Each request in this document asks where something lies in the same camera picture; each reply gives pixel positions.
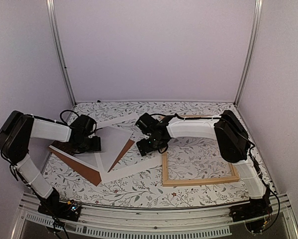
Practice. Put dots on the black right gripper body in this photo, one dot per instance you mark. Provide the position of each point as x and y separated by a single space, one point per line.
153 145

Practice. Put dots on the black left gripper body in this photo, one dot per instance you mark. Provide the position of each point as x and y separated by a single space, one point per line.
87 146

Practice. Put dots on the white photo mat board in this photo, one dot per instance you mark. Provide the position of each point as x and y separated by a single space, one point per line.
119 156

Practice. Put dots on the light wooden picture frame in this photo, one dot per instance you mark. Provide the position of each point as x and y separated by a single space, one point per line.
201 171

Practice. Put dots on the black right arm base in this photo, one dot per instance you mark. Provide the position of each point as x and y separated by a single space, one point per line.
254 208

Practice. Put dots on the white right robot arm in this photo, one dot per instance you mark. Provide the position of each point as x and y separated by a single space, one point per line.
231 137

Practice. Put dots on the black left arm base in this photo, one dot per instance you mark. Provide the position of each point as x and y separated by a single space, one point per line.
52 206

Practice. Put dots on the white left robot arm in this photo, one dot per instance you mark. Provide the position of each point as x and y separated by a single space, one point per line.
20 130

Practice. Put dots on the brown backing board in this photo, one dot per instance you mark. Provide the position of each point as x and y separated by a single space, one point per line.
84 169

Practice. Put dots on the floral patterned table cover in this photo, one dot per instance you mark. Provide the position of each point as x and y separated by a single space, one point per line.
144 189

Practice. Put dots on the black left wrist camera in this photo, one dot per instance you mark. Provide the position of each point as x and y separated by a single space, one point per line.
84 124

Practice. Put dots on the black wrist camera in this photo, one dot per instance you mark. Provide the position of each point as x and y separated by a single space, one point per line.
84 124
148 125

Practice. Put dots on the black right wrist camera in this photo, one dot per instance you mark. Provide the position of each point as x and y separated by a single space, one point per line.
148 125

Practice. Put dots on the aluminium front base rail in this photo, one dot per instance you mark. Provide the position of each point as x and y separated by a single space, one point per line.
105 222

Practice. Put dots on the left aluminium corner post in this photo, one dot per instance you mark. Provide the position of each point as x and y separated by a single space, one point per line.
59 51

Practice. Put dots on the aluminium corner post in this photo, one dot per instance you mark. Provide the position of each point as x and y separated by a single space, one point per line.
59 51
250 50

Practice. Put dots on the right aluminium corner post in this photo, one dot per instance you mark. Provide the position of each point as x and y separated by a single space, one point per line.
250 50

